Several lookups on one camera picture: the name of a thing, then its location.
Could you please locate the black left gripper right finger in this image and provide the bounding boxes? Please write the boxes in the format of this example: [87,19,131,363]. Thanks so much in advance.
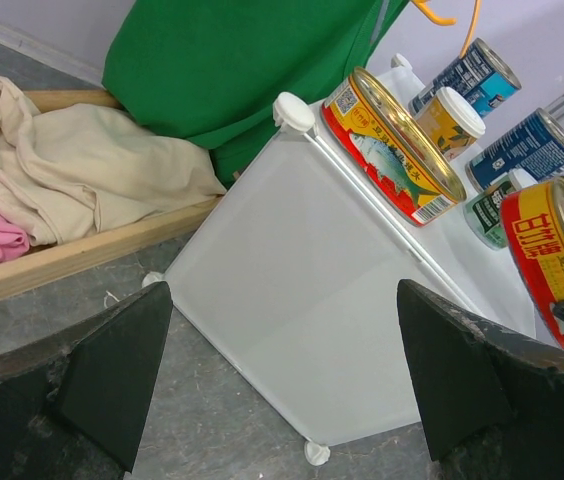
[397,279,564,479]

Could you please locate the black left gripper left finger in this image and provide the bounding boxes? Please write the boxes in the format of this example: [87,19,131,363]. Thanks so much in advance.
[0,281,172,479]

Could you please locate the gold sardine tin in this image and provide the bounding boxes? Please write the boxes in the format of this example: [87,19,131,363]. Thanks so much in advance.
[500,176,564,349]
[321,67,467,227]

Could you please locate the green labelled can white lid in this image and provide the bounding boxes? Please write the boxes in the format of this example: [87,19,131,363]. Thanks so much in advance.
[464,169,537,250]

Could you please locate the blue labelled open-top can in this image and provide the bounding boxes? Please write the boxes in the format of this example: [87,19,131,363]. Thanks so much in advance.
[465,108,564,191]

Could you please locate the yellow labelled can white lid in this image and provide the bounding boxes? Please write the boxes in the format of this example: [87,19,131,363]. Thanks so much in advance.
[415,86,486,160]

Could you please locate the blue chicken noodle soup can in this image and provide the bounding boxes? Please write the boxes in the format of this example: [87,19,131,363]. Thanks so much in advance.
[408,38,522,118]

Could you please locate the wooden clothes rack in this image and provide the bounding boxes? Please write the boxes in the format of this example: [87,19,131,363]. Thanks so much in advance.
[0,88,243,316]

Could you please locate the beige crumpled cloth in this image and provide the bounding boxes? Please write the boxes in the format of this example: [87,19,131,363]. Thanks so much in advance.
[0,76,226,245]

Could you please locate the white plastic cube cabinet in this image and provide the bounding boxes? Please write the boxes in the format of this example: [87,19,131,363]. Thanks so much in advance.
[164,92,535,466]

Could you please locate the orange clothes hanger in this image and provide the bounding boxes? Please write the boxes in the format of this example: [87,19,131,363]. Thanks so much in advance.
[411,0,482,59]

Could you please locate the green tank top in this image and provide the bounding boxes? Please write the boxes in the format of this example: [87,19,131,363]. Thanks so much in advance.
[102,0,404,185]

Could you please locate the grey blue clothes hanger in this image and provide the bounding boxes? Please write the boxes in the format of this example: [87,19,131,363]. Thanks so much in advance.
[370,0,391,45]

